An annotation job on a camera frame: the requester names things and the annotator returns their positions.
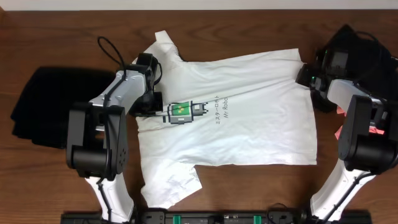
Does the white printed t-shirt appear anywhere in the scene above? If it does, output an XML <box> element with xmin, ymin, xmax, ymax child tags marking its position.
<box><xmin>137</xmin><ymin>31</ymin><xmax>317</xmax><ymax>208</ymax></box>

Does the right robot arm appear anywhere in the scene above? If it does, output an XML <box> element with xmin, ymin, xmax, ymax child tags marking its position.
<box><xmin>296</xmin><ymin>65</ymin><xmax>397</xmax><ymax>223</ymax></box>

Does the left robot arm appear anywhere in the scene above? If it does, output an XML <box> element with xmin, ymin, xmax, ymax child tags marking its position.
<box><xmin>66</xmin><ymin>63</ymin><xmax>163</xmax><ymax>223</ymax></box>

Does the pink garment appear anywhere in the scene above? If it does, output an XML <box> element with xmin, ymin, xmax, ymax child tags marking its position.
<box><xmin>334</xmin><ymin>106</ymin><xmax>386</xmax><ymax>141</ymax></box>

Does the black garment right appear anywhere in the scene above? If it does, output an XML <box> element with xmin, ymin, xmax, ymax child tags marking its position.
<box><xmin>315</xmin><ymin>24</ymin><xmax>397</xmax><ymax>100</ymax></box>

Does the black folded garment left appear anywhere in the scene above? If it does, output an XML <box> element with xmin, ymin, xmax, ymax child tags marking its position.
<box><xmin>11</xmin><ymin>67</ymin><xmax>115</xmax><ymax>149</ymax></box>

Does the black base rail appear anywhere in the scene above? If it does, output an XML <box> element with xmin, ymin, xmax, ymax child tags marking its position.
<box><xmin>60</xmin><ymin>210</ymin><xmax>373</xmax><ymax>224</ymax></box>

